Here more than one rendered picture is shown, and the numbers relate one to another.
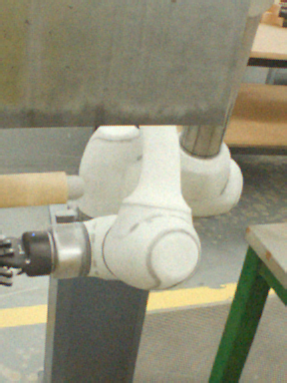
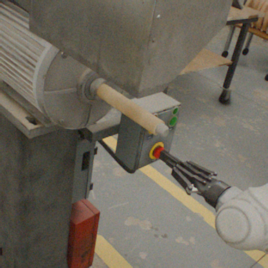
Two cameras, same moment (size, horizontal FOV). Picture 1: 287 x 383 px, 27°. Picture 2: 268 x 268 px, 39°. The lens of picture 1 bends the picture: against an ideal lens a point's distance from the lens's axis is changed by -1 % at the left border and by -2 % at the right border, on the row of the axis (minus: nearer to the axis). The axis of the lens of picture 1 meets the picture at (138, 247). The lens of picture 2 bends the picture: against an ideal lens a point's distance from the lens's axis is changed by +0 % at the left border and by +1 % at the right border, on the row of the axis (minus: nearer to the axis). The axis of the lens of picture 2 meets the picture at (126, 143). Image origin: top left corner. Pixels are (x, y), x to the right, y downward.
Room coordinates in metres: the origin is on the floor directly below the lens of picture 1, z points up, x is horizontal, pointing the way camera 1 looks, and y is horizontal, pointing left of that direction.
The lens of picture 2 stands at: (0.22, -0.50, 1.63)
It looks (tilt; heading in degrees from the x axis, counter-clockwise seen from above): 33 degrees down; 67
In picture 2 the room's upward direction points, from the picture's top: 10 degrees clockwise
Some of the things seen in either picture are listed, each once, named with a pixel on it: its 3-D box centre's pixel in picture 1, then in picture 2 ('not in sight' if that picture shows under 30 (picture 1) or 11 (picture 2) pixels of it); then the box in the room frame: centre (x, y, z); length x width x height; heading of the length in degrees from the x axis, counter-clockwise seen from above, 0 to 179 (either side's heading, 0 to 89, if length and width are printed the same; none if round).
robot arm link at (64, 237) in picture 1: (64, 250); (232, 204); (0.81, 0.12, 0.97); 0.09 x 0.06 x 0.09; 25
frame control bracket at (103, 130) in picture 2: not in sight; (112, 127); (0.56, 0.45, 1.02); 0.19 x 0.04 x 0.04; 25
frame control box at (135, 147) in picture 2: not in sight; (125, 130); (0.61, 0.47, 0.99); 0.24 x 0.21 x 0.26; 115
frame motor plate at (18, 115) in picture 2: not in sight; (34, 93); (0.33, 0.51, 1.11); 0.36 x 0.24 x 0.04; 115
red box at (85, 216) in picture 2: not in sight; (68, 221); (0.48, 0.58, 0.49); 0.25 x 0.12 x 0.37; 115
